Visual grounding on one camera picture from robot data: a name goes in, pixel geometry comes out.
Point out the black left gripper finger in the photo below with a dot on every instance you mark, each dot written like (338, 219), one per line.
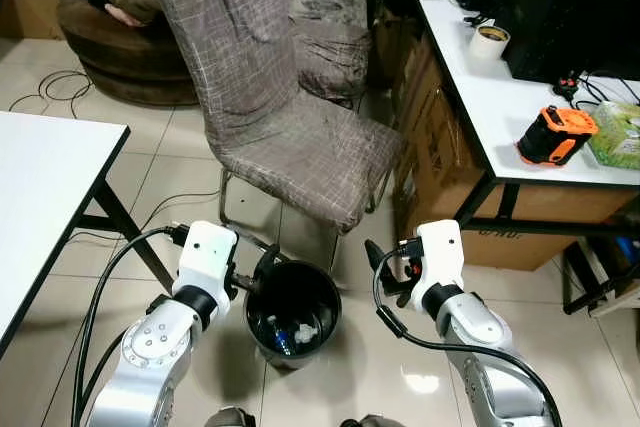
(270, 262)
(253, 290)

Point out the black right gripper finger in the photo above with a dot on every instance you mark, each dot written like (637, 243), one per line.
(405, 296)
(380, 255)

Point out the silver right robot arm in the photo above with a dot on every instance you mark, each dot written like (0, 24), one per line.
(500, 387)

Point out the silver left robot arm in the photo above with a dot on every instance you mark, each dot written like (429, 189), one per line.
(150, 347)

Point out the white crumpled trash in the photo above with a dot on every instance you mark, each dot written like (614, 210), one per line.
(305, 332)

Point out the black round rubbish bin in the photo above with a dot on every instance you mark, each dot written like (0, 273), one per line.
(315, 342)

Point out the blue plastic bottle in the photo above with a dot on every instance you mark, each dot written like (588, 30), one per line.
(278, 335)

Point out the brown cardboard box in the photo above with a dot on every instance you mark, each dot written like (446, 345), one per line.
(435, 167)

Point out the grey left robot foot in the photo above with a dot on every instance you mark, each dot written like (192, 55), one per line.
(230, 418)

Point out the grey robot foot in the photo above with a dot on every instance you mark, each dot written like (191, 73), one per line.
(372, 422)
(230, 418)

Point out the grey right robot foot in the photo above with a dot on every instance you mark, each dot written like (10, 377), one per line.
(372, 422)

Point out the orange and black tool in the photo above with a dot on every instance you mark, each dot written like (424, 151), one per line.
(555, 137)

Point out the small brown cloth covered chair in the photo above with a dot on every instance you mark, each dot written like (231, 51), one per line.
(335, 47)

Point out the white table with black legs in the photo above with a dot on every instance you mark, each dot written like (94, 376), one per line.
(45, 197)

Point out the white tape roll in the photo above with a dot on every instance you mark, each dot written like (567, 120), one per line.
(489, 40)

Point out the black plug with red button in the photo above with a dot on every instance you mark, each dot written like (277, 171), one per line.
(568, 85)

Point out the dark brown round pouf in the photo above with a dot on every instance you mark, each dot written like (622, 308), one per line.
(130, 62)

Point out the green tissue box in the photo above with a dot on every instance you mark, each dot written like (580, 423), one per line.
(618, 137)

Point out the black computer box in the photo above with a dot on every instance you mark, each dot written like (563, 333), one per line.
(560, 17)

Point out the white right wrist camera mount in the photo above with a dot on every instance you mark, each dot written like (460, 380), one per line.
(441, 252)

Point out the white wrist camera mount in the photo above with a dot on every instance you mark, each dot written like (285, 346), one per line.
(441, 252)
(207, 252)

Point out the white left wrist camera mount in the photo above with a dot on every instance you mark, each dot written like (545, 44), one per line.
(207, 252)

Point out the white desk with black frame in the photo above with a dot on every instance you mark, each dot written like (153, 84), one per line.
(480, 97)

